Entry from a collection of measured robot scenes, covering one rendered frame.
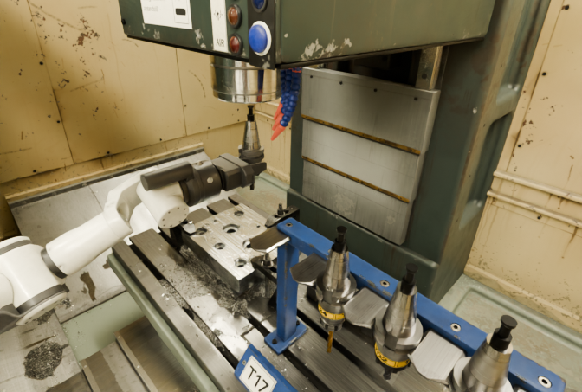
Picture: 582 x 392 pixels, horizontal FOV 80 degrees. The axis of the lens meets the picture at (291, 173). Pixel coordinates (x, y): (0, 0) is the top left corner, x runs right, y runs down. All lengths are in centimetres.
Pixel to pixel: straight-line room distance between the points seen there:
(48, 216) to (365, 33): 149
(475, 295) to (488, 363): 116
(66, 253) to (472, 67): 97
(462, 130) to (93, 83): 142
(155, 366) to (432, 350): 77
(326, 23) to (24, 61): 135
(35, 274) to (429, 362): 61
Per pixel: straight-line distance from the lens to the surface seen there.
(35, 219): 173
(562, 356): 158
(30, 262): 73
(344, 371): 87
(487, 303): 162
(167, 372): 108
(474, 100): 101
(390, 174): 112
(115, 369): 117
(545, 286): 158
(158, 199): 71
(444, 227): 116
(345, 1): 48
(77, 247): 73
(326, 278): 55
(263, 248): 64
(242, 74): 71
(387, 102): 106
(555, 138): 135
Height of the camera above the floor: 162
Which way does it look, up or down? 27 degrees down
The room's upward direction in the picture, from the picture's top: 1 degrees clockwise
